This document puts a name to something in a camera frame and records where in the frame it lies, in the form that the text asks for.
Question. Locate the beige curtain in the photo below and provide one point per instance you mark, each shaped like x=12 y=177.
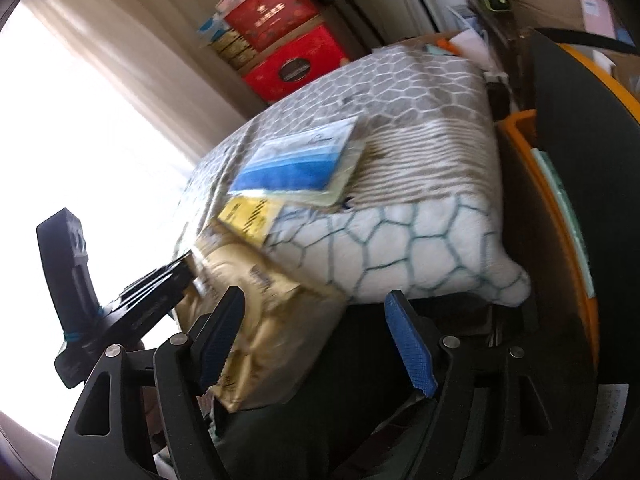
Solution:
x=125 y=35

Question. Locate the white paper bag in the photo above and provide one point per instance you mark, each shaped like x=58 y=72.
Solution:
x=470 y=45

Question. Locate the yellow packet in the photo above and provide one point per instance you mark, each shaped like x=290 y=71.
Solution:
x=247 y=217

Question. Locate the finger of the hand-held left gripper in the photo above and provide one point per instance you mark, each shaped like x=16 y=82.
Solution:
x=160 y=275
x=145 y=310

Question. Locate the red gift box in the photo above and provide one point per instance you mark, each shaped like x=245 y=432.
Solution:
x=295 y=67

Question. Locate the pale green book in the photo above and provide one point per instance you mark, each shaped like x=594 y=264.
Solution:
x=560 y=200

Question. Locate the blue tissue pack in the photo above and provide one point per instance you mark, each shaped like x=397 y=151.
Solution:
x=210 y=27

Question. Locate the pink flat box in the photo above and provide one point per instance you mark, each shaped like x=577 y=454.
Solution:
x=597 y=15

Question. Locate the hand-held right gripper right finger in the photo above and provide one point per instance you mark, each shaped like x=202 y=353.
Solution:
x=412 y=345

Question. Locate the large cardboard box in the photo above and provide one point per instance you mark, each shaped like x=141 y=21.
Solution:
x=575 y=90

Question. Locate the blue face mask pack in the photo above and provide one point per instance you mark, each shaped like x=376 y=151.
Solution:
x=295 y=165

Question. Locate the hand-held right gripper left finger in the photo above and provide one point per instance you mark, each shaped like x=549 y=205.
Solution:
x=222 y=340

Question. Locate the orange bordered leaflet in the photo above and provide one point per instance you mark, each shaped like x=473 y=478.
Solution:
x=612 y=420

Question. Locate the orange plastic crate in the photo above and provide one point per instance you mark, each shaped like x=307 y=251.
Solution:
x=520 y=130

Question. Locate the gold tea box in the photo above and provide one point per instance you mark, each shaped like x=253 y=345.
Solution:
x=224 y=37
x=244 y=59
x=232 y=48

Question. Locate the orange box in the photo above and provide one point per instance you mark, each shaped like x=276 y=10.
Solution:
x=600 y=67

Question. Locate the patterned grey blanket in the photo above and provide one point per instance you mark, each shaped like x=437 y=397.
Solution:
x=400 y=110

